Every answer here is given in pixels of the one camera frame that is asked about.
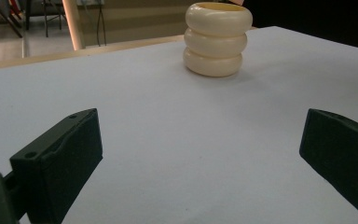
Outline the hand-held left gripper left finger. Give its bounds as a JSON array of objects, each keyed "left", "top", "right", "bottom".
[{"left": 3, "top": 107, "right": 103, "bottom": 224}]

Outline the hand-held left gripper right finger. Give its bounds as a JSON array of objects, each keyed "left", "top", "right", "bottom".
[{"left": 298, "top": 107, "right": 358, "bottom": 224}]

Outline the cream ribbed round holder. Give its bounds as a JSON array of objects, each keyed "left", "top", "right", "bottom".
[{"left": 182, "top": 1, "right": 254, "bottom": 78}]

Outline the beige round pole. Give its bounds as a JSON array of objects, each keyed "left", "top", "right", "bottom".
[{"left": 62, "top": 0, "right": 87, "bottom": 51}]

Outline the black metal chair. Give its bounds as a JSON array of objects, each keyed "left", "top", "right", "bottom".
[{"left": 24, "top": 0, "right": 67, "bottom": 38}]

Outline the black cable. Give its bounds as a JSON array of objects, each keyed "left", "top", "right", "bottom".
[{"left": 95, "top": 4, "right": 108, "bottom": 48}]

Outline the white wall socket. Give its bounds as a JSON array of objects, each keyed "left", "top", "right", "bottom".
[{"left": 76, "top": 0, "right": 105, "bottom": 7}]

